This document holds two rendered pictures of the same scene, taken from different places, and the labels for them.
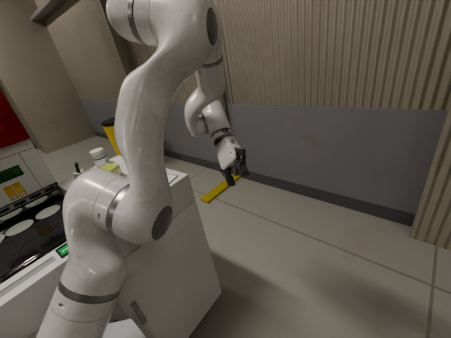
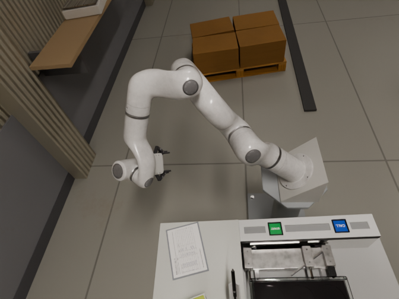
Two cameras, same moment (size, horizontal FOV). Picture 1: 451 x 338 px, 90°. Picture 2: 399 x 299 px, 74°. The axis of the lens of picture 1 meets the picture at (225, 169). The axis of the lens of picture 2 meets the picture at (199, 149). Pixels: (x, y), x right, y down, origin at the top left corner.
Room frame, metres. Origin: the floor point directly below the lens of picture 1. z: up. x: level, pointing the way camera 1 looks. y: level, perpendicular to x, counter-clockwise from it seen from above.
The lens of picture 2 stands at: (0.96, 0.74, 2.08)
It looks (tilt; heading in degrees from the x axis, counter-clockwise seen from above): 52 degrees down; 238
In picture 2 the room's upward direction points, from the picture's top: 13 degrees counter-clockwise
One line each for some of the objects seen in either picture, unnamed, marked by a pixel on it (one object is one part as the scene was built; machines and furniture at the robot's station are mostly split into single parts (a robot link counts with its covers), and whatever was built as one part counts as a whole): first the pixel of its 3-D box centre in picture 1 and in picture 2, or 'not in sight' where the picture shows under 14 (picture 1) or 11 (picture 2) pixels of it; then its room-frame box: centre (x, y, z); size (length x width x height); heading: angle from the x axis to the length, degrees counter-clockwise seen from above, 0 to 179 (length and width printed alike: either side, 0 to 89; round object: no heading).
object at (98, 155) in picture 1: (99, 157); not in sight; (1.19, 0.68, 1.01); 0.07 x 0.07 x 0.10
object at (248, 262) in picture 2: not in sight; (247, 258); (0.71, 0.53, 0.89); 0.08 x 0.03 x 0.03; 48
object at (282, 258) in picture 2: not in sight; (287, 258); (0.59, 0.64, 0.87); 0.36 x 0.08 x 0.03; 138
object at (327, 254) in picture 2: not in sight; (328, 255); (0.47, 0.75, 0.89); 0.08 x 0.03 x 0.03; 48
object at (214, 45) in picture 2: not in sight; (235, 46); (-1.22, -1.41, 0.20); 1.17 x 0.84 x 0.41; 136
